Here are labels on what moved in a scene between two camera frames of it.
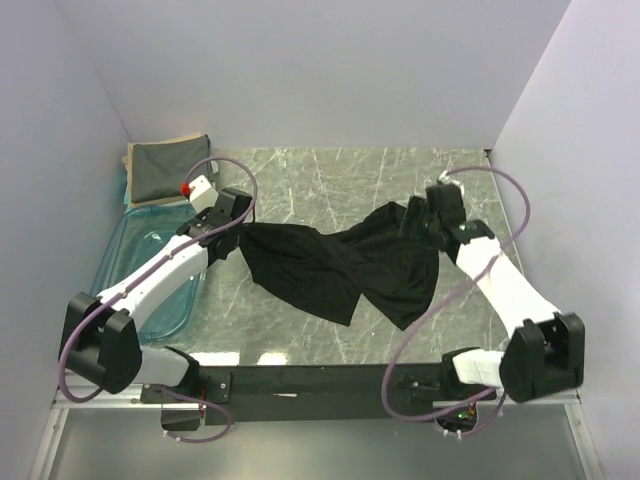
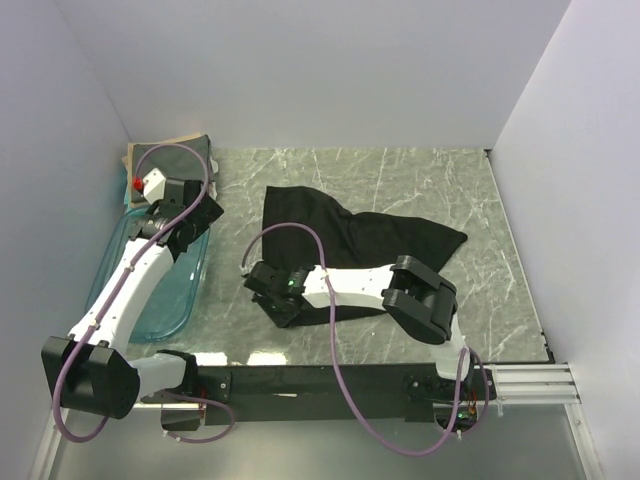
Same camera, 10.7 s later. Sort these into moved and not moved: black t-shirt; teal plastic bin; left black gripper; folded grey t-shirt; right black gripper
Moved: black t-shirt; right black gripper; left black gripper
Not moved: folded grey t-shirt; teal plastic bin
